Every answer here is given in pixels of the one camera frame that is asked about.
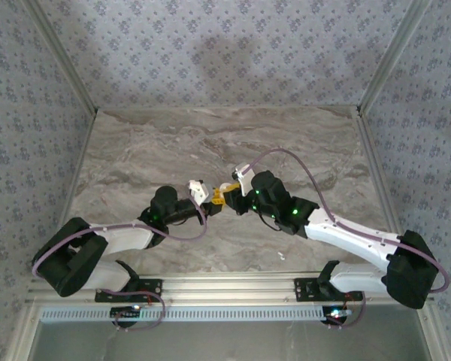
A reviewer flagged aluminium base mounting beam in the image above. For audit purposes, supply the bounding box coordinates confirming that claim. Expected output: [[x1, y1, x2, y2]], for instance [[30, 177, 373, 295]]
[[26, 273, 433, 304]]

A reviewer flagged aluminium table side rail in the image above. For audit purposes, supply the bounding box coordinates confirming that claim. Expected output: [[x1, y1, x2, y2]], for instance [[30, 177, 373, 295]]
[[3, 108, 99, 361], [355, 108, 448, 361]]

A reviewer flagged white slotted cable duct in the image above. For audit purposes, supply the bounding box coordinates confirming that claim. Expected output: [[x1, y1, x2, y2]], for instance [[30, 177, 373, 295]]
[[41, 305, 362, 324]]

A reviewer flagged aluminium frame corner post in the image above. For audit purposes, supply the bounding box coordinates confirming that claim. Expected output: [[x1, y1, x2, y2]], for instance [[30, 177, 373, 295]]
[[356, 0, 433, 114], [22, 0, 99, 114]]

